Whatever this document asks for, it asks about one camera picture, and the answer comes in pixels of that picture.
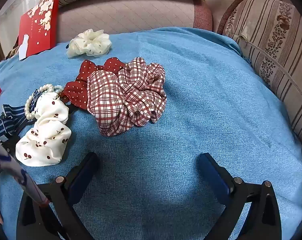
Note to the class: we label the blue striped wristwatch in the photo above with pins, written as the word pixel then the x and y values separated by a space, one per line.
pixel 12 110

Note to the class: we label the pink sofa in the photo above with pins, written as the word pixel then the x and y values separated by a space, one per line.
pixel 131 17

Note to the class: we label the red lid with white flowers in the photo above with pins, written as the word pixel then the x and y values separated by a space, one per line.
pixel 41 35

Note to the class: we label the red plaid scrunchie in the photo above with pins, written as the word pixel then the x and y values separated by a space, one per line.
pixel 131 92

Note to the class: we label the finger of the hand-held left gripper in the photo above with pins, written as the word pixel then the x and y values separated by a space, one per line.
pixel 11 146

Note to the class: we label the red polka dot scrunchie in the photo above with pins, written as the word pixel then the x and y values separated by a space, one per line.
pixel 76 92

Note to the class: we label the wide striped floral pillow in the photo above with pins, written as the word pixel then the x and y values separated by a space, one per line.
pixel 273 42

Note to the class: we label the blue blanket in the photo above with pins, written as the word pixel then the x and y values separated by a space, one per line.
pixel 190 105

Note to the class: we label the white cherry print scrunchie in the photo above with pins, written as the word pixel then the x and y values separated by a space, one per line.
pixel 48 130

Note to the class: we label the cream dotted scrunchie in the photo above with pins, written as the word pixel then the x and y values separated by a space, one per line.
pixel 91 42

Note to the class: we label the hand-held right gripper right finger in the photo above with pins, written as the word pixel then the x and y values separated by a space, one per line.
pixel 212 177

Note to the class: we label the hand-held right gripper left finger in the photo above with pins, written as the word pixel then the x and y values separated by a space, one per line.
pixel 84 177

